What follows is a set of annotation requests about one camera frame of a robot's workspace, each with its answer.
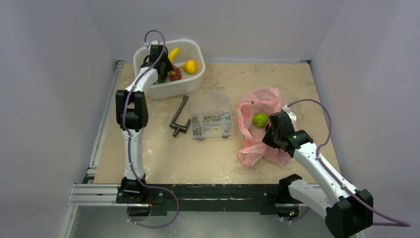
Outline red fake strawberries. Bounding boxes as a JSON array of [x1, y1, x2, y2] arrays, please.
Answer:
[[168, 65, 182, 81]]

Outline light green fake fruit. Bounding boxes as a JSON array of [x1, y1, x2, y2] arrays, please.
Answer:
[[252, 112, 269, 128]]

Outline pink plastic bag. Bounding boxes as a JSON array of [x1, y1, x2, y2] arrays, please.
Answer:
[[236, 87, 291, 167]]

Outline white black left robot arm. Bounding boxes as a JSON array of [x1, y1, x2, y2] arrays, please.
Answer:
[[115, 44, 172, 204]]

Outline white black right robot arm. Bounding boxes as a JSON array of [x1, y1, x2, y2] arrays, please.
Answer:
[[262, 111, 373, 238]]

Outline yellow fake lemon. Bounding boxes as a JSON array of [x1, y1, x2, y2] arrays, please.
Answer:
[[182, 60, 198, 74]]

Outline white plastic basin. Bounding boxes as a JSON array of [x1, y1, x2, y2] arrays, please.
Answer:
[[146, 39, 206, 99]]

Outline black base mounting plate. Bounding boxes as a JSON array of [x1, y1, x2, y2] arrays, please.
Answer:
[[116, 184, 300, 218]]

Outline clear plastic screw organizer box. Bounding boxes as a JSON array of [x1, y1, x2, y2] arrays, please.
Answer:
[[189, 90, 234, 140]]

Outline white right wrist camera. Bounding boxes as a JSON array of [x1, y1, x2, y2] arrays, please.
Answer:
[[282, 105, 297, 124]]

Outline dark metal T-handle tool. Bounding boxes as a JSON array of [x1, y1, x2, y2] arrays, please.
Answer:
[[169, 95, 192, 138]]

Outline aluminium extrusion frame rail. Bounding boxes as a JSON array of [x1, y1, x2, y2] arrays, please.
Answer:
[[67, 60, 148, 208]]

